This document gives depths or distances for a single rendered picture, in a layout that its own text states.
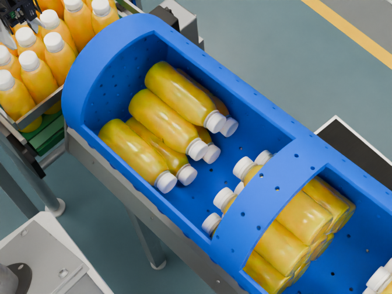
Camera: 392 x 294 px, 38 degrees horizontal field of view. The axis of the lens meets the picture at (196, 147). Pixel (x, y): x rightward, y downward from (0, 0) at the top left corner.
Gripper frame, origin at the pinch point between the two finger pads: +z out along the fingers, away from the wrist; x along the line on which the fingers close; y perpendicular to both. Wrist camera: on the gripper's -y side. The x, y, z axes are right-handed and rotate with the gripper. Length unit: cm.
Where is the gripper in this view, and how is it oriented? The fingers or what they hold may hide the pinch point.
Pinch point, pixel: (20, 35)
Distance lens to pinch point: 124.5
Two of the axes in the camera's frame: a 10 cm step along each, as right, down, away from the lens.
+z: 0.7, 4.9, 8.7
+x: 7.1, -6.4, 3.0
